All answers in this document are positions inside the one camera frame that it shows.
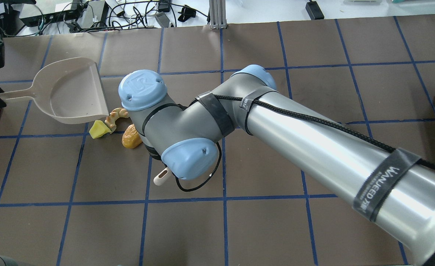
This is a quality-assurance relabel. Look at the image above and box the beige plastic dustpan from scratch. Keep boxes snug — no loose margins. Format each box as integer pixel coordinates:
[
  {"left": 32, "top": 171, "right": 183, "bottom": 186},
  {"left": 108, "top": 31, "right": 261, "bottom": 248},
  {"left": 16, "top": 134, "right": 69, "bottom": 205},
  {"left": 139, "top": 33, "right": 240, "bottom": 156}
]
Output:
[{"left": 0, "top": 57, "right": 109, "bottom": 125}]

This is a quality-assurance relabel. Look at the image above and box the yellow cheese wedge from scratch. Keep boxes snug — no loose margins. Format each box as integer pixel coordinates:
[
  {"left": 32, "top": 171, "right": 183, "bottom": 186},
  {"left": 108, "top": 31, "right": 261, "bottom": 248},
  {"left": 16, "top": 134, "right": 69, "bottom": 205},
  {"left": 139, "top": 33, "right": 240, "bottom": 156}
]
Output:
[{"left": 88, "top": 120, "right": 112, "bottom": 139}]

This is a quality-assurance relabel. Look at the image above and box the toy croissant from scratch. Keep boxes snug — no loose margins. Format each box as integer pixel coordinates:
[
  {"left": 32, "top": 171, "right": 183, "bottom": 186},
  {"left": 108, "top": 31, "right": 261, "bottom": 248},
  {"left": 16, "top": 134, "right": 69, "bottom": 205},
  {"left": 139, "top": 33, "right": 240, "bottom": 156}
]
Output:
[{"left": 104, "top": 108, "right": 130, "bottom": 133}]

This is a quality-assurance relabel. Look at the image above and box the yellow bread roll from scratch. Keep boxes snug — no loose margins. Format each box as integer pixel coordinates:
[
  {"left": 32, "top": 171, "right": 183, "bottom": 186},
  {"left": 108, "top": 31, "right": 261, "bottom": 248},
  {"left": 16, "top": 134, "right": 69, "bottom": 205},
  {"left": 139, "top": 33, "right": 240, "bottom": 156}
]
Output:
[{"left": 122, "top": 124, "right": 143, "bottom": 149}]

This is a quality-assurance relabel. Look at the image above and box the beige brush with black bristles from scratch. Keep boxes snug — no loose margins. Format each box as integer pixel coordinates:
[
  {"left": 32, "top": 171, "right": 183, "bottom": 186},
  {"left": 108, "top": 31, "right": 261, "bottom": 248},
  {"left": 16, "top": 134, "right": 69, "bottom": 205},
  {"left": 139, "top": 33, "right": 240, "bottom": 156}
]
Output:
[{"left": 153, "top": 167, "right": 172, "bottom": 186}]

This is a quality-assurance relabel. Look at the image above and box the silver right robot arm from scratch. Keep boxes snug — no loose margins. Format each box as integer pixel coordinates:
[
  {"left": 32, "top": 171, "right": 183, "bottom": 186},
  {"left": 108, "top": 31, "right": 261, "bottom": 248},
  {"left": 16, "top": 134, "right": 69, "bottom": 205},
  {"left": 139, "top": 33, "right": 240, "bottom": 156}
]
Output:
[{"left": 118, "top": 65, "right": 435, "bottom": 266}]

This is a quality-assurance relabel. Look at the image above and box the black power adapter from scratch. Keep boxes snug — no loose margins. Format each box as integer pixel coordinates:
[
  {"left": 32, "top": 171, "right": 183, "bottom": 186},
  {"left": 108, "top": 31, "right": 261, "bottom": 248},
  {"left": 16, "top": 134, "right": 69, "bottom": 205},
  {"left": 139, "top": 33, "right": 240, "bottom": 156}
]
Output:
[{"left": 305, "top": 0, "right": 325, "bottom": 20}]

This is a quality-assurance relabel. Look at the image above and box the power strip with cables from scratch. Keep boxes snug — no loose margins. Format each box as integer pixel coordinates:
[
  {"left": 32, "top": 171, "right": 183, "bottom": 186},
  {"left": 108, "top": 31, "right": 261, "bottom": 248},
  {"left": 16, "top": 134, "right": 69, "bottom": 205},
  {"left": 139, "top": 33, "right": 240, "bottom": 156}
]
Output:
[{"left": 20, "top": 2, "right": 109, "bottom": 28}]

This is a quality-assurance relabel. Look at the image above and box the aluminium frame post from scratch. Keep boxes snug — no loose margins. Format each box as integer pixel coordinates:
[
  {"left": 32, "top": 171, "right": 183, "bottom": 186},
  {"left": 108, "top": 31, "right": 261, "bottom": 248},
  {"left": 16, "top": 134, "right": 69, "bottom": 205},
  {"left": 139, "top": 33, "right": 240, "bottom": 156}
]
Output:
[{"left": 208, "top": 0, "right": 228, "bottom": 29}]

